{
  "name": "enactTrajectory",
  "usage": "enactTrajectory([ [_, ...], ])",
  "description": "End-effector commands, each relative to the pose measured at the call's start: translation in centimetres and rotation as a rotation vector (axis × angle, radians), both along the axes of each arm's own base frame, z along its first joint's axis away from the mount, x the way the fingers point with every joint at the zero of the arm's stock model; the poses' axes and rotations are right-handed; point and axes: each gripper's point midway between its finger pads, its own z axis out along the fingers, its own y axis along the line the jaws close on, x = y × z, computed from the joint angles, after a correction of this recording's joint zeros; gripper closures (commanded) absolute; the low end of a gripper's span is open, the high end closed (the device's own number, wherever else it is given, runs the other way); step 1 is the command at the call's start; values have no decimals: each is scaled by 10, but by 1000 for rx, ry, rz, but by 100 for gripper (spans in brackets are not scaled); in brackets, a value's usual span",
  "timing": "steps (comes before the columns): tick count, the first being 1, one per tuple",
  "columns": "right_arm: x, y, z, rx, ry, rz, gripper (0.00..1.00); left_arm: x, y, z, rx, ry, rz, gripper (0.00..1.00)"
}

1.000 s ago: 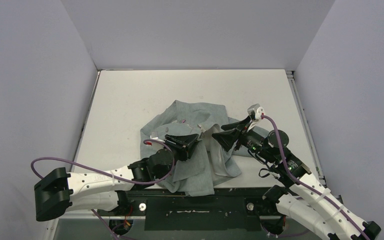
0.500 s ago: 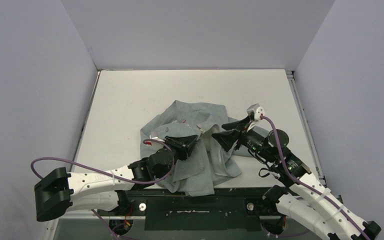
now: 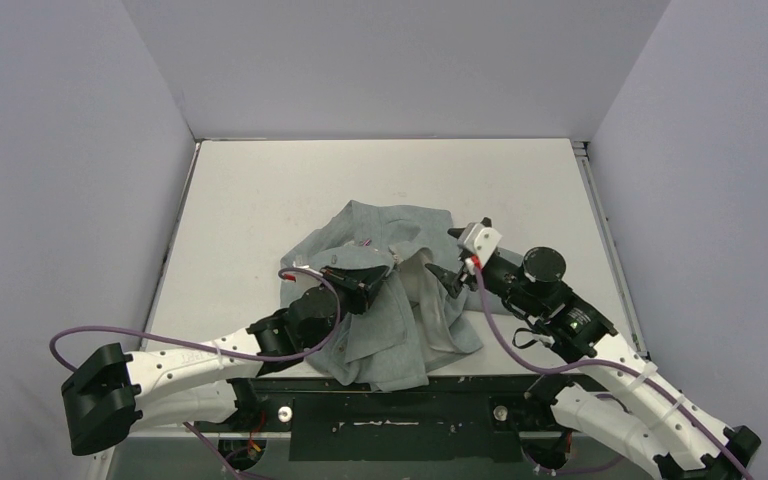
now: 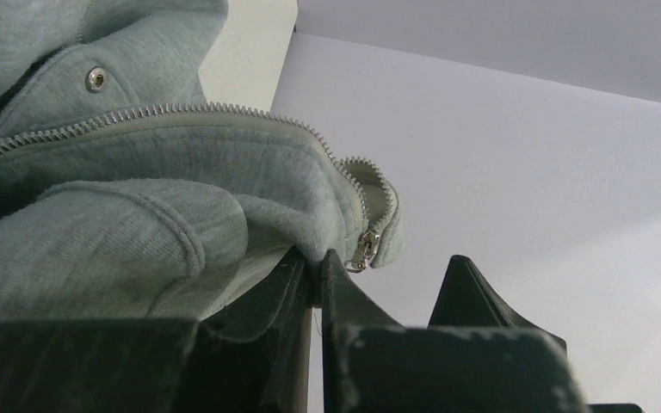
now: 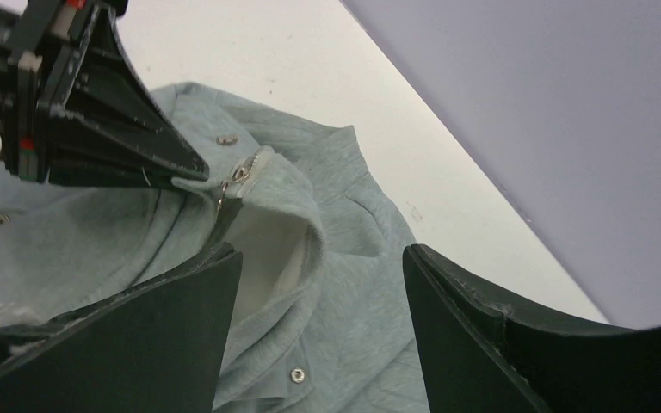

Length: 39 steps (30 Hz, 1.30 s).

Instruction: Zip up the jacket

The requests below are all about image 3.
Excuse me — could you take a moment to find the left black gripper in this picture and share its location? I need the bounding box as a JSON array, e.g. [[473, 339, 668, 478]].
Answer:
[[308, 265, 389, 351]]

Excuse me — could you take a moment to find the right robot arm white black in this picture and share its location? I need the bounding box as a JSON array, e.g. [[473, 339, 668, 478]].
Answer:
[[425, 218, 761, 479]]

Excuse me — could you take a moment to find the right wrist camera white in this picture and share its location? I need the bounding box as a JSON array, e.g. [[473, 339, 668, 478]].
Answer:
[[457, 226, 502, 273]]

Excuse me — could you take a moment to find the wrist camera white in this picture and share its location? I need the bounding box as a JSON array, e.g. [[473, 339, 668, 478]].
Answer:
[[279, 265, 321, 282], [457, 226, 502, 273]]

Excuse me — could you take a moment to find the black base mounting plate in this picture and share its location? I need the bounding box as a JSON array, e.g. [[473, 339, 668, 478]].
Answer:
[[188, 374, 624, 465]]

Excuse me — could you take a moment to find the aluminium rail frame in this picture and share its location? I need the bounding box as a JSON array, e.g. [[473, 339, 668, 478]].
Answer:
[[570, 139, 651, 360]]

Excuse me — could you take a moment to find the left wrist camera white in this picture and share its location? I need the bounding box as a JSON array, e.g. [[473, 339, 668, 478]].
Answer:
[[279, 265, 321, 282]]

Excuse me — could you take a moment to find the grey zip-up jacket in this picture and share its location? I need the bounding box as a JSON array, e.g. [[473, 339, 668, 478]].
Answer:
[[279, 199, 524, 393]]

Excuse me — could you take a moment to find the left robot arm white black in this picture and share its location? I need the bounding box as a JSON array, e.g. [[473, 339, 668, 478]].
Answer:
[[61, 266, 391, 456]]

